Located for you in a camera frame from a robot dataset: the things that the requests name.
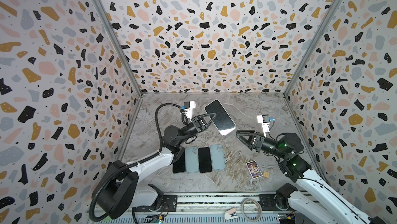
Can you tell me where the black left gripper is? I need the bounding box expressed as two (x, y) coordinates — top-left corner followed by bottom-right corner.
(176, 114), (215, 147)

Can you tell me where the black phone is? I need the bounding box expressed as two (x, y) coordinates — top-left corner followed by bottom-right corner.
(204, 99), (236, 136)

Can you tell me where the pale green phone case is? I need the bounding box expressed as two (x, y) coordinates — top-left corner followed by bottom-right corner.
(210, 144), (226, 171)
(185, 146), (199, 173)

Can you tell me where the small phone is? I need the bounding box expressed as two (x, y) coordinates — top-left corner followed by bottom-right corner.
(198, 147), (213, 173)

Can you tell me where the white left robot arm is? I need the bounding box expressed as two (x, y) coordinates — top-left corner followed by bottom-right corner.
(88, 112), (217, 222)

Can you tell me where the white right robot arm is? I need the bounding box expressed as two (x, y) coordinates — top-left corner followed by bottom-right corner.
(236, 131), (384, 224)

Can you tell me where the purple playing card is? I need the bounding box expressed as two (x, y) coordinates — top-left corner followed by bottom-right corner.
(246, 161), (263, 179)

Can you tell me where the white pink stapler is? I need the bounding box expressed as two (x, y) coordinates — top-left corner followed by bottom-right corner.
(224, 207), (239, 220)

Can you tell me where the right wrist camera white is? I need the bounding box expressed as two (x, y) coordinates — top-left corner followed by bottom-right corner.
(256, 114), (275, 137)

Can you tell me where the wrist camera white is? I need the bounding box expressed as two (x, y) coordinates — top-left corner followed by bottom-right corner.
(256, 114), (275, 137)
(182, 101), (196, 120)

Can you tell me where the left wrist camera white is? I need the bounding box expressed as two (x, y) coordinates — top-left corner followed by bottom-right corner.
(182, 101), (196, 120)

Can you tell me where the black corrugated cable conduit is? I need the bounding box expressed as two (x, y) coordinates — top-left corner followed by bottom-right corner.
(89, 102), (187, 223)

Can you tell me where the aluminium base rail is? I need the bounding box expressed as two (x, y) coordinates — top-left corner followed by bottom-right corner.
(85, 191), (351, 224)

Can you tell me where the coiled grey cable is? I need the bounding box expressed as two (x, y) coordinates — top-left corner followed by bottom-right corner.
(241, 197), (263, 223)

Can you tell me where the aluminium corner post left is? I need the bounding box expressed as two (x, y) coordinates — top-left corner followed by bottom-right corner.
(80, 0), (143, 97)

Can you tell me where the aluminium corner post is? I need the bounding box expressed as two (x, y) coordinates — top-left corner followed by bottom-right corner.
(80, 0), (143, 97)
(283, 0), (356, 97)

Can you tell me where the aluminium corner post right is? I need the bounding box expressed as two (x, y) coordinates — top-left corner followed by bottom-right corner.
(283, 0), (356, 97)

